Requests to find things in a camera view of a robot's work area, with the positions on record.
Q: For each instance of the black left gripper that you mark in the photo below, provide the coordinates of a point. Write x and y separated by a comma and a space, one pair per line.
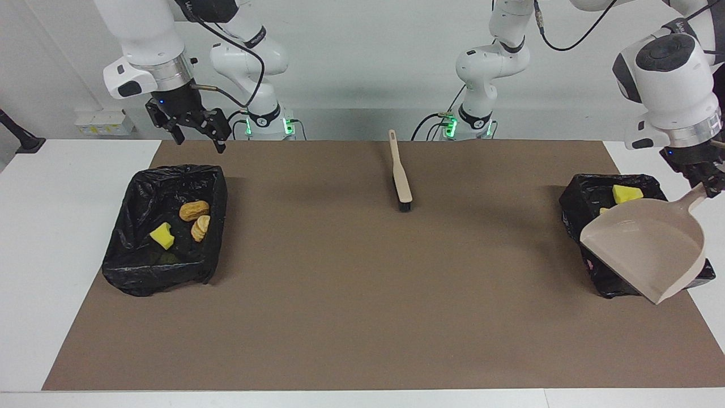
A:
694, 158

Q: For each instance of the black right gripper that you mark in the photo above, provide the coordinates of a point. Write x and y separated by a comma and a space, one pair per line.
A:
181, 107

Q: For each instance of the brown bread roll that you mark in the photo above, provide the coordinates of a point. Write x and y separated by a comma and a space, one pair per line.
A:
194, 211

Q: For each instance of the yellow sponge piece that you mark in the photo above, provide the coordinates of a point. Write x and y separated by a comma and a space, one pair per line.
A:
162, 236
626, 194

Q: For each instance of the beige plastic dustpan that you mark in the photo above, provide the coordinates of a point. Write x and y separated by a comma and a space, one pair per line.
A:
651, 249

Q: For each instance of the pale bread piece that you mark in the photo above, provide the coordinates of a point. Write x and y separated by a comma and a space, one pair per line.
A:
200, 228

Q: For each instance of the beige hand brush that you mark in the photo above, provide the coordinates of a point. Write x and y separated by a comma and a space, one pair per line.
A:
401, 175

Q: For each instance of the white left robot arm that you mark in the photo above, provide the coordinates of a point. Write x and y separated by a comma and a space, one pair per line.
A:
668, 85

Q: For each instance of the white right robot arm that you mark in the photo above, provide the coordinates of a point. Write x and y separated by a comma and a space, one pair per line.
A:
141, 39

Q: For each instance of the black bagged bin pink spot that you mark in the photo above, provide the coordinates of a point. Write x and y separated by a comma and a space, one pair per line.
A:
583, 198

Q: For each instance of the black stand foot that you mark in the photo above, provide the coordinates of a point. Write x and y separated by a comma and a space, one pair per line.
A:
25, 141

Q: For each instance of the brown paper table mat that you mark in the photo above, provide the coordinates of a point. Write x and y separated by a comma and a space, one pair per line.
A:
362, 311

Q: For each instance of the white wall socket box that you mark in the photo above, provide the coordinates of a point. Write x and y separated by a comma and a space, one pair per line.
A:
105, 123

